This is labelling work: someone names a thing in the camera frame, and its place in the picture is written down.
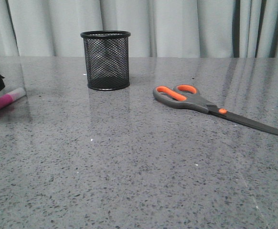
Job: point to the light grey curtain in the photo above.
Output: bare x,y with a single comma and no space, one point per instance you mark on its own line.
159,28

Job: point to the grey orange scissors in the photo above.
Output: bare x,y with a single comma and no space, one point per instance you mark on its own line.
185,96

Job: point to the pink marker pen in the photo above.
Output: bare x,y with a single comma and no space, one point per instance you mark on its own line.
11,97

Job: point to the black mesh pen cup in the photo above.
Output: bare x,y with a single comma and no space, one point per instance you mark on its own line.
106,56

